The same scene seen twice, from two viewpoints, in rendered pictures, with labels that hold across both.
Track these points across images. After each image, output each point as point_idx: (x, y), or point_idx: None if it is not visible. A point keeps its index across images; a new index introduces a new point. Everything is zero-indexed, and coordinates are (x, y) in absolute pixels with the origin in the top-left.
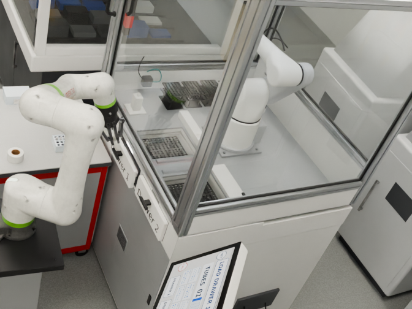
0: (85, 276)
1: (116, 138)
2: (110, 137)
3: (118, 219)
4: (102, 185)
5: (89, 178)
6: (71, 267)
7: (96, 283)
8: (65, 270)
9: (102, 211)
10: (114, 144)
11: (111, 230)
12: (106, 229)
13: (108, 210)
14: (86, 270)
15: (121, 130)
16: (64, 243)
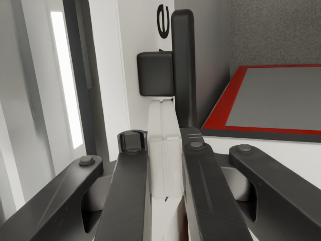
0: (255, 29)
1: (141, 153)
2: (221, 175)
3: (203, 2)
4: (218, 106)
5: (265, 120)
6: (272, 52)
7: (242, 11)
8: (283, 47)
9: (216, 87)
10: (174, 118)
11: (214, 24)
12: (219, 48)
13: (210, 64)
14: (251, 40)
15: (39, 217)
16: (293, 70)
